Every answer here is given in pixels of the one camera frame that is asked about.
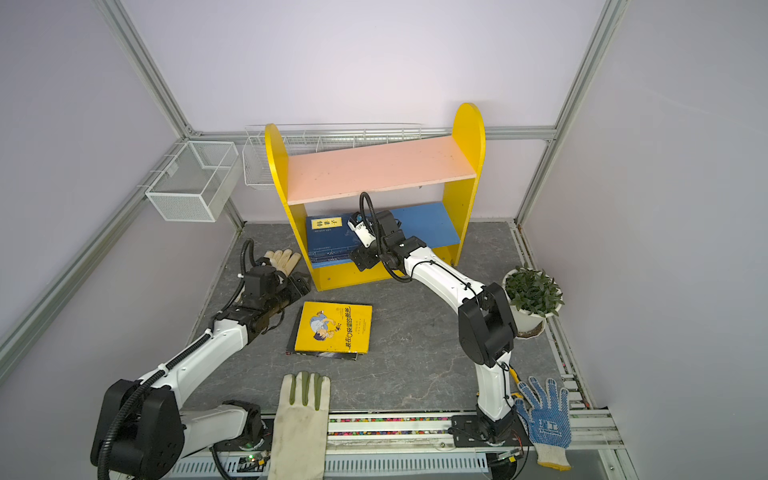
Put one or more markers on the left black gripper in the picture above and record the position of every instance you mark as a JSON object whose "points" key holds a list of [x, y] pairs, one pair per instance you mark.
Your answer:
{"points": [[291, 286]]}

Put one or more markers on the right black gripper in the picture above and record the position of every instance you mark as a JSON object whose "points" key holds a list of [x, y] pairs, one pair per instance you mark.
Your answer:
{"points": [[363, 258]]}

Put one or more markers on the white mesh box basket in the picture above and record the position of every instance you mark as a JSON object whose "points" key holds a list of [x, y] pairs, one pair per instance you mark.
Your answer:
{"points": [[197, 182]]}

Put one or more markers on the blue dotted work glove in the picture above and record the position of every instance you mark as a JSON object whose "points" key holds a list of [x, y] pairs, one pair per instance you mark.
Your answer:
{"points": [[545, 409]]}

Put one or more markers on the navy book one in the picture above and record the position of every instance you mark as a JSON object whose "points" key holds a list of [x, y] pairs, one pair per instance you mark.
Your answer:
{"points": [[330, 260]]}

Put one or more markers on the potted green plant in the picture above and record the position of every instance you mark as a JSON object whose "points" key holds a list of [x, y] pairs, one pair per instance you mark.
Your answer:
{"points": [[533, 296]]}

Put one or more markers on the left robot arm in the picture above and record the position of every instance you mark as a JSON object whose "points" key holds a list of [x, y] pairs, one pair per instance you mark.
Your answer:
{"points": [[143, 428]]}

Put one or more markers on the yellow wooden bookshelf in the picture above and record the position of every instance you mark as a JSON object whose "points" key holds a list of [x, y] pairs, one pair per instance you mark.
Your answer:
{"points": [[454, 161]]}

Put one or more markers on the white green work glove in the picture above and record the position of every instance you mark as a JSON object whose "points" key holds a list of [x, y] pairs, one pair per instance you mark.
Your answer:
{"points": [[301, 427]]}

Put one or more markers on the beige cloth glove on table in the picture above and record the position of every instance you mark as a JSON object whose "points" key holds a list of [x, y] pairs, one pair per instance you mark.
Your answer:
{"points": [[279, 262]]}

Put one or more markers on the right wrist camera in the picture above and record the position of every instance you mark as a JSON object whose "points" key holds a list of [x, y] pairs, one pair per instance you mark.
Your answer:
{"points": [[357, 223]]}

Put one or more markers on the yellow cartoon book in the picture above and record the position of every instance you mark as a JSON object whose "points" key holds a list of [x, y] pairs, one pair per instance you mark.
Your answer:
{"points": [[335, 328]]}

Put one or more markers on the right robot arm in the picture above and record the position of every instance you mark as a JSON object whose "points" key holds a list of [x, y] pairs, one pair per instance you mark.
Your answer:
{"points": [[486, 327]]}

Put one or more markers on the white wire wall basket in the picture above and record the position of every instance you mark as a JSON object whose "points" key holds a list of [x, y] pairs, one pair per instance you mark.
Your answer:
{"points": [[310, 138]]}

